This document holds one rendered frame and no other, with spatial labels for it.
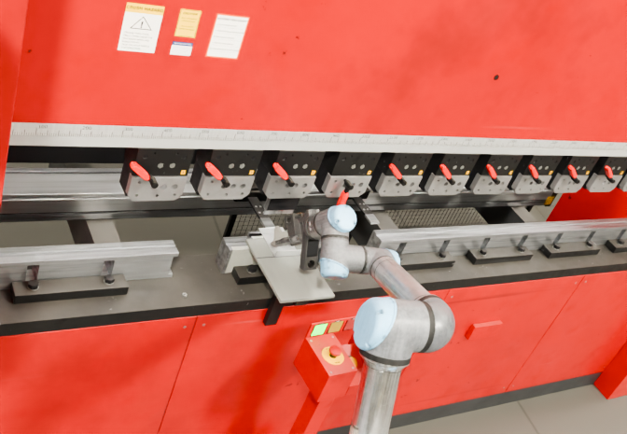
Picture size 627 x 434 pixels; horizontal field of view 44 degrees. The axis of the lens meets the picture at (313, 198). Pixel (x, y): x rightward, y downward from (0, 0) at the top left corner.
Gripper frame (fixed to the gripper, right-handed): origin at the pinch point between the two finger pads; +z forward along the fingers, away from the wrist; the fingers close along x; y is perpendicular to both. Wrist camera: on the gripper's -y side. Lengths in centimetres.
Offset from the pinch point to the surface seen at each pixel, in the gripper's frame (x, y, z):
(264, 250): 6.4, -1.3, 0.1
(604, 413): -204, -84, 61
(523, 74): -64, 42, -47
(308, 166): 0.2, 19.6, -19.9
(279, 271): 5.4, -8.2, -5.7
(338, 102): -1.5, 33.5, -36.3
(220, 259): 15.3, -1.8, 12.2
